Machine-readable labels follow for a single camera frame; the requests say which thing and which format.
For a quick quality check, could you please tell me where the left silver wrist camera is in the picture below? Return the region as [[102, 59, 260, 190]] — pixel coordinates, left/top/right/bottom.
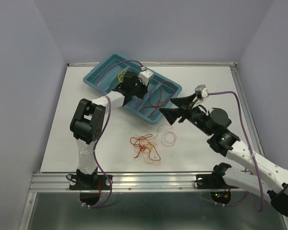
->
[[138, 69, 154, 86]]

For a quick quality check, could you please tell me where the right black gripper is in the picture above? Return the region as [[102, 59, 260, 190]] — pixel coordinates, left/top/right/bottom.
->
[[159, 92, 214, 136]]

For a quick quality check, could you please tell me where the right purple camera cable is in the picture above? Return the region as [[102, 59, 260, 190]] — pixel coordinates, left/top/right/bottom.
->
[[207, 91, 266, 213]]

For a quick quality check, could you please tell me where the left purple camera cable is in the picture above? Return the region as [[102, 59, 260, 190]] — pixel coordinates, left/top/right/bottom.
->
[[88, 59, 146, 209]]

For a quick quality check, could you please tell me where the red yellow wire bundle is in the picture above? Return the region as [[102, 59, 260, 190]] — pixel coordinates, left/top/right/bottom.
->
[[129, 124, 178, 166]]

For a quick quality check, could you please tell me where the separated yellow wire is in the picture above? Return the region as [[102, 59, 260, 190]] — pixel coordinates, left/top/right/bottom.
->
[[117, 69, 128, 84]]

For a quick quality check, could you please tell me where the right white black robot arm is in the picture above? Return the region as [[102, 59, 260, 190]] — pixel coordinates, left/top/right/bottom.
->
[[160, 94, 288, 217]]

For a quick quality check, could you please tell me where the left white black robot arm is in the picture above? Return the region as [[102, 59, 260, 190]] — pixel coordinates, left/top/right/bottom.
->
[[66, 69, 154, 190]]

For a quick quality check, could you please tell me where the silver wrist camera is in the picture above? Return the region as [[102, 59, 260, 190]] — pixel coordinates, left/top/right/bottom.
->
[[194, 84, 208, 106], [138, 69, 154, 86]]

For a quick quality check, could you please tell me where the aluminium front mounting rail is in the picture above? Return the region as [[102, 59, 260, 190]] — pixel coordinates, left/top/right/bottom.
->
[[29, 172, 209, 193]]

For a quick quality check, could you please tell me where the teal plastic compartment tray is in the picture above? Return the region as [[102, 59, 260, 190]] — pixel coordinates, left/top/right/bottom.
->
[[83, 53, 182, 124]]

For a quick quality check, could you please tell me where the purple camera cable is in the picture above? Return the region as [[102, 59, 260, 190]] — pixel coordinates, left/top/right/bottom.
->
[[207, 91, 266, 213], [88, 59, 146, 209]]

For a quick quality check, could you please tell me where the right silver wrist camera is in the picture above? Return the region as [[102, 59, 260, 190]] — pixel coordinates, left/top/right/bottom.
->
[[194, 84, 208, 106]]

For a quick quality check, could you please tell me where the aluminium table edge frame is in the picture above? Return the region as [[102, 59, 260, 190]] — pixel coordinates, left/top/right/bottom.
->
[[61, 62, 264, 154]]

